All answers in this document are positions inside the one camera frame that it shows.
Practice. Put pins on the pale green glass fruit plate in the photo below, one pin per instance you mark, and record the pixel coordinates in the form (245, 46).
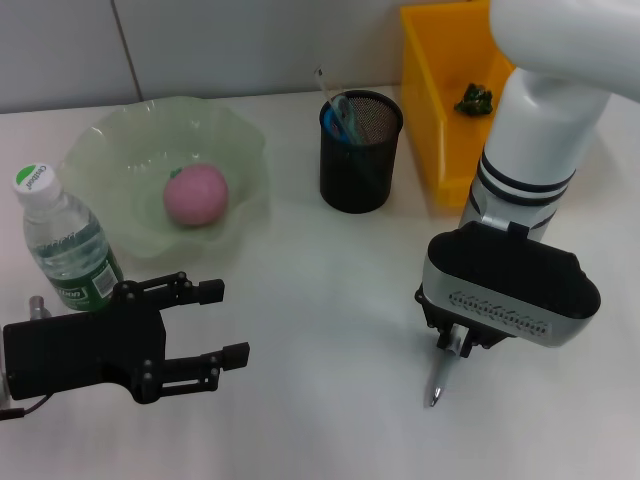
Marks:
(125, 150)

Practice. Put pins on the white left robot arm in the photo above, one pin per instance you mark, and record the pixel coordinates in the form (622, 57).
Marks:
(3, 387)

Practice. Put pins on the green plastic wrapper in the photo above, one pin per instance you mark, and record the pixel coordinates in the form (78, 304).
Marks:
(475, 100)

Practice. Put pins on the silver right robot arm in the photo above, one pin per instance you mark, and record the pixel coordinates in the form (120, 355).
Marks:
(540, 110)

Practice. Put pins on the blue scissors with cover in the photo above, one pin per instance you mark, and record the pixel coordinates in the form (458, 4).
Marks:
(340, 122)

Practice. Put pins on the yellow plastic bin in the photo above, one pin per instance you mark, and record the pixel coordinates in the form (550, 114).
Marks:
(450, 75)

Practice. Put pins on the transparent plastic ruler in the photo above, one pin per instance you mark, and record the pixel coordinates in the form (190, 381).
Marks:
(325, 85)

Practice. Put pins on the pink toy peach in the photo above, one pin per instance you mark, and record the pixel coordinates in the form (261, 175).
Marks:
(197, 197)

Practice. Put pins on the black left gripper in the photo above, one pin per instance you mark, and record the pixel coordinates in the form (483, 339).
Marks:
(85, 350)

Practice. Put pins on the silver white ballpoint pen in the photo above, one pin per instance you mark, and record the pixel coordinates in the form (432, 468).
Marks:
(442, 375)

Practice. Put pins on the clear water bottle green label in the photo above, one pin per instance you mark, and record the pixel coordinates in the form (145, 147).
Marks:
(70, 245)

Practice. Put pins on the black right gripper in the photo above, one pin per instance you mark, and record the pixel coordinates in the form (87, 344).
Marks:
(425, 305)

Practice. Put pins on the black mesh pen cup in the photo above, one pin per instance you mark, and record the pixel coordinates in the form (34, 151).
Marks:
(380, 165)

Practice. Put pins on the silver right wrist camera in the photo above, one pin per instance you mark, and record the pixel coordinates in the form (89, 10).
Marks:
(510, 270)

